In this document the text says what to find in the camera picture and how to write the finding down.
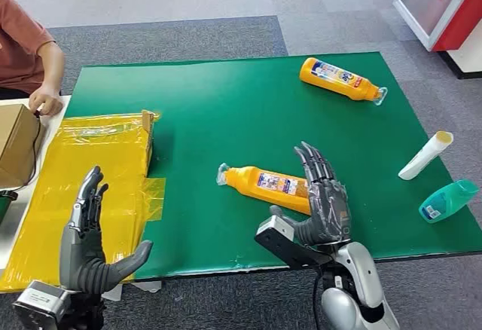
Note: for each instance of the person's hand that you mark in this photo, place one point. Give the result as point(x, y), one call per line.
point(47, 100)

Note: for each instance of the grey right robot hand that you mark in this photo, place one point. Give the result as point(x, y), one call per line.
point(327, 213)

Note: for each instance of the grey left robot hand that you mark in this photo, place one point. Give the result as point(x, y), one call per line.
point(81, 258)

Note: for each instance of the orange bottle with clear cap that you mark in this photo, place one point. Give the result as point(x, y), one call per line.
point(259, 185)
point(335, 79)

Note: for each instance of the person's forearm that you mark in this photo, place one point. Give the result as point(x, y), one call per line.
point(53, 65)

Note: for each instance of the teal plastic bottle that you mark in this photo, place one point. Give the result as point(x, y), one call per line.
point(446, 201)

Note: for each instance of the brown cardboard box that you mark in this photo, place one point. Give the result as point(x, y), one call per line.
point(16, 143)

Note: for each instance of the person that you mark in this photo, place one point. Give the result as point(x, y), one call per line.
point(19, 48)

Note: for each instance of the yellow plastic sheet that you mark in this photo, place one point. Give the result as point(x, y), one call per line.
point(49, 178)

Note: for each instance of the dark green container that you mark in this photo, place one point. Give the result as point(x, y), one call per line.
point(5, 204)

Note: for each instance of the cardboard flap with yellow tape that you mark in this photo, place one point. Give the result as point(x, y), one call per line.
point(147, 138)

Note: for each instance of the white tube with yellow cap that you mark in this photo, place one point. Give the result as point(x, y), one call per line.
point(423, 157)

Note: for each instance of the green table mat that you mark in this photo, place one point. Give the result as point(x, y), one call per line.
point(241, 118)

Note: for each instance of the white cabinet with black base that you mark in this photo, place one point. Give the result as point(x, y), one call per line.
point(468, 55)

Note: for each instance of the red and white sign board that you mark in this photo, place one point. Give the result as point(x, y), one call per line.
point(437, 3)

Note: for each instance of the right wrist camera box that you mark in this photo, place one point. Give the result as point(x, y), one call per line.
point(280, 240)

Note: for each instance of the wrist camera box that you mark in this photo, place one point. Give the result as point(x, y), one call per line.
point(41, 303)
point(280, 240)

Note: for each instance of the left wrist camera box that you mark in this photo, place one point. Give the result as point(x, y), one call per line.
point(41, 303)

